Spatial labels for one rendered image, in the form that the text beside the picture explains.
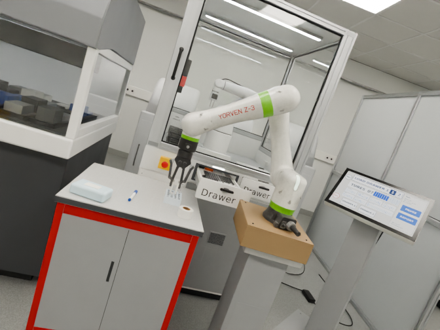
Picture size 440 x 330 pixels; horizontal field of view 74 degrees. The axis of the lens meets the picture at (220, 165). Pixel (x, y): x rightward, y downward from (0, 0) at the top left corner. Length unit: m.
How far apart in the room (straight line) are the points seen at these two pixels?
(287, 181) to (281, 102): 0.36
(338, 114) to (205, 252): 4.05
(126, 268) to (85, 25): 1.11
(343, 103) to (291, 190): 4.29
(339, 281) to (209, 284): 0.86
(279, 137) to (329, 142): 4.07
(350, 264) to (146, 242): 1.31
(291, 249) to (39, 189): 1.32
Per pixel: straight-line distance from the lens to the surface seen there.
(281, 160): 1.52
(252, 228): 1.30
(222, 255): 2.09
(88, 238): 1.38
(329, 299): 2.22
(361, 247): 2.08
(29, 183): 1.83
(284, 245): 1.36
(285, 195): 1.39
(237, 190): 1.56
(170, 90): 1.78
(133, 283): 1.46
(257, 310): 1.60
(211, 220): 1.97
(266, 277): 1.50
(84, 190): 1.33
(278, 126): 1.49
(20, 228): 1.94
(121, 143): 5.27
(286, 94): 1.31
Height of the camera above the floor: 1.27
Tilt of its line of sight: 10 degrees down
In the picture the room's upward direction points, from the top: 19 degrees clockwise
